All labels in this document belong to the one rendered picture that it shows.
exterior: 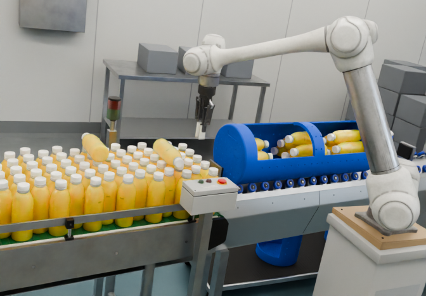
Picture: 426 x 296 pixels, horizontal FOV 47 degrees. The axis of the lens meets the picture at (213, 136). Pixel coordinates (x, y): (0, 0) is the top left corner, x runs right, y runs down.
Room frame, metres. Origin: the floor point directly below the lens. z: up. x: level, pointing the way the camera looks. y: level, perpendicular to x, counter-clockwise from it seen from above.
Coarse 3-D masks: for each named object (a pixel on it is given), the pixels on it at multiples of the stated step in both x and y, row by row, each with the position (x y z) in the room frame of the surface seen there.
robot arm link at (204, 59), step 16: (320, 32) 1.87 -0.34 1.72; (192, 48) 1.83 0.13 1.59; (208, 48) 1.84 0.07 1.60; (240, 48) 1.84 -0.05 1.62; (256, 48) 1.85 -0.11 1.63; (272, 48) 1.87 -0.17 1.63; (288, 48) 1.89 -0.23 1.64; (304, 48) 1.88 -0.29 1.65; (320, 48) 1.86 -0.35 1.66; (192, 64) 1.79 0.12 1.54; (208, 64) 1.81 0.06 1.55; (224, 64) 1.83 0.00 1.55
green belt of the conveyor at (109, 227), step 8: (112, 224) 1.67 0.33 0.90; (136, 224) 1.70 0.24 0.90; (144, 224) 1.71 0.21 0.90; (48, 232) 1.55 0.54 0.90; (72, 232) 1.57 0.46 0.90; (80, 232) 1.58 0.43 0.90; (88, 232) 1.59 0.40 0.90; (96, 232) 1.60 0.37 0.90; (0, 240) 1.46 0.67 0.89; (8, 240) 1.46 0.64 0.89; (32, 240) 1.48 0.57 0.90
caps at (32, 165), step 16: (112, 144) 2.00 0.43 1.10; (16, 160) 1.67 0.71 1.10; (32, 160) 1.73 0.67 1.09; (48, 160) 1.72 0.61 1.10; (64, 160) 1.74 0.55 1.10; (80, 160) 1.79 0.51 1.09; (112, 160) 1.82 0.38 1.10; (128, 160) 1.86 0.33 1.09; (144, 160) 1.87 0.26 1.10; (0, 176) 1.53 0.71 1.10; (16, 176) 1.54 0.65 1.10; (80, 176) 1.62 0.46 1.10; (96, 176) 1.64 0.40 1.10; (112, 176) 1.68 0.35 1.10; (128, 176) 1.69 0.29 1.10; (160, 176) 1.74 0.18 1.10
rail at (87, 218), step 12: (72, 216) 1.54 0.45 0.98; (84, 216) 1.56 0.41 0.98; (96, 216) 1.59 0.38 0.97; (108, 216) 1.61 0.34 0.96; (120, 216) 1.64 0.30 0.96; (132, 216) 1.66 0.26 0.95; (0, 228) 1.41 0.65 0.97; (12, 228) 1.43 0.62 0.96; (24, 228) 1.45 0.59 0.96; (36, 228) 1.47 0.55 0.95
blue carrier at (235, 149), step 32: (224, 128) 2.18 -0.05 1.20; (256, 128) 2.33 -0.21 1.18; (288, 128) 2.45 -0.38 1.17; (320, 128) 2.58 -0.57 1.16; (352, 128) 2.66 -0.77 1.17; (224, 160) 2.15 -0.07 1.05; (256, 160) 2.04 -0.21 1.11; (288, 160) 2.14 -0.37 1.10; (320, 160) 2.25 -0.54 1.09; (352, 160) 2.37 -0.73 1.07
